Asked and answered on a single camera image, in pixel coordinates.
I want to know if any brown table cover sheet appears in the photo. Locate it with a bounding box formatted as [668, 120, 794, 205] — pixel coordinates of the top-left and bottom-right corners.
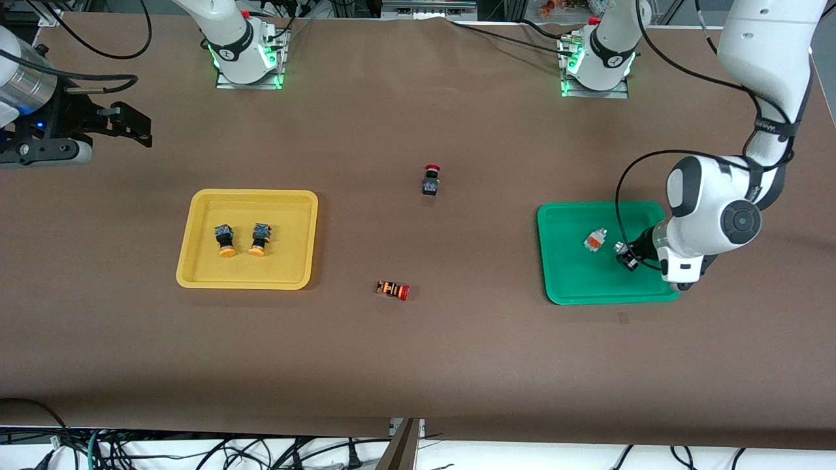
[0, 12, 836, 451]

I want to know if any yellow plastic tray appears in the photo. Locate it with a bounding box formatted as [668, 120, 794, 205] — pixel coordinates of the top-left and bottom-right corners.
[176, 189, 319, 290]

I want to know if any black cable on table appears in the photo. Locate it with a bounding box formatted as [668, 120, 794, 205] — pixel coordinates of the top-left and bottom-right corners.
[446, 18, 569, 53]

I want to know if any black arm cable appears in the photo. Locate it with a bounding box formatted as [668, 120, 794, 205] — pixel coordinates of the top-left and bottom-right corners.
[0, 0, 153, 96]
[614, 0, 795, 270]

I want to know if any red button orange striped body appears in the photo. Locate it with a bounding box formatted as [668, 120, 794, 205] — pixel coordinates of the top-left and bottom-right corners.
[376, 279, 411, 302]

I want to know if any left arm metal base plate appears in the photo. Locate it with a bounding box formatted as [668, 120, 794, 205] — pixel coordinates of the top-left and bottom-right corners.
[558, 36, 631, 99]

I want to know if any yellow push button switch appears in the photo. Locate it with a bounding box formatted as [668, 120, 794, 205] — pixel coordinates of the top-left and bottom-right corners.
[248, 223, 272, 257]
[214, 224, 238, 259]

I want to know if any black looped cable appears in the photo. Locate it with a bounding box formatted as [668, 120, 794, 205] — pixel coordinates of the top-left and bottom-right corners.
[0, 398, 72, 470]

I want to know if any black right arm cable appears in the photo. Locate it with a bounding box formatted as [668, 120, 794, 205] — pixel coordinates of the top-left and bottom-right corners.
[0, 0, 153, 96]

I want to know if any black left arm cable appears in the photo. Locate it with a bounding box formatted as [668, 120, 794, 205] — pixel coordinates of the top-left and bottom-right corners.
[614, 0, 795, 270]

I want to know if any wooden post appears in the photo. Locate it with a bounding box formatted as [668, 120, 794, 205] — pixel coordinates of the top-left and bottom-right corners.
[374, 418, 422, 470]

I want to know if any grey equipment box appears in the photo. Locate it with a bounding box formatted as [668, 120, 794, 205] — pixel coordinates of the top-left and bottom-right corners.
[381, 0, 479, 20]

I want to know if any green plastic tray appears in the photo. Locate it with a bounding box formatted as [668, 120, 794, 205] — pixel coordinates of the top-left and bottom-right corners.
[537, 201, 682, 306]

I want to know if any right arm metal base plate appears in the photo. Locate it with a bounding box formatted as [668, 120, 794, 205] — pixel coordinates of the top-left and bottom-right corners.
[214, 26, 290, 90]

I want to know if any green cable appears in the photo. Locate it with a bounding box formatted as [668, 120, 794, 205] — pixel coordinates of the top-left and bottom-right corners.
[88, 428, 118, 470]

